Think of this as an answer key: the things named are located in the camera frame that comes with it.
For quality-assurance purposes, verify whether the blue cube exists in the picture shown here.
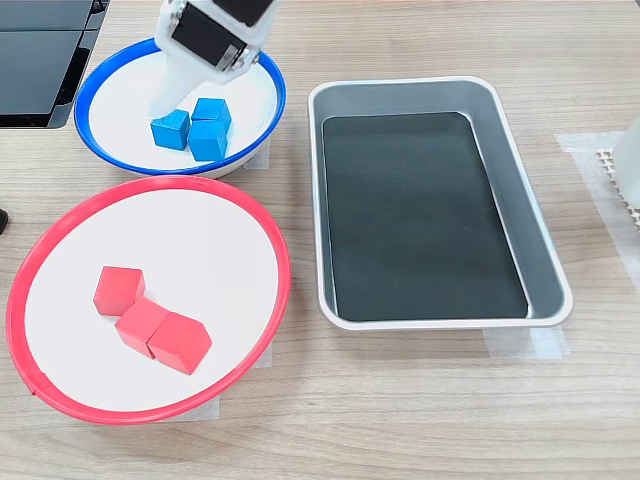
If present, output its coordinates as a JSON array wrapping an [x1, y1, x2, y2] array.
[[150, 108, 192, 151], [190, 97, 233, 132], [188, 119, 230, 163]]

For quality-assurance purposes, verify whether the red cube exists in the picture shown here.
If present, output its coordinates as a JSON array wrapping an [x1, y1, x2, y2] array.
[[114, 297, 171, 354], [92, 265, 147, 317], [146, 311, 213, 376]]

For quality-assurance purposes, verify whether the blue-rimmed white plate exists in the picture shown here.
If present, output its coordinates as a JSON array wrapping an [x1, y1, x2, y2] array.
[[73, 34, 288, 180]]

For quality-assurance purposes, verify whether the black flat device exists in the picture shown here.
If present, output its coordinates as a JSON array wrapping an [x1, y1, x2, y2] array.
[[0, 0, 111, 130]]

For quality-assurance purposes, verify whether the black tray mat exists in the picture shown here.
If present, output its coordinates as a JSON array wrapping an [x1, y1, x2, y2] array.
[[322, 112, 530, 323]]

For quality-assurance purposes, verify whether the red-rimmed white plate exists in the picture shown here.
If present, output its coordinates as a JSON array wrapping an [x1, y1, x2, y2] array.
[[5, 174, 292, 426]]

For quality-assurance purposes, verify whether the steel tray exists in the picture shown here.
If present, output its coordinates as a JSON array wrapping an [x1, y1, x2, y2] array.
[[307, 75, 575, 332]]

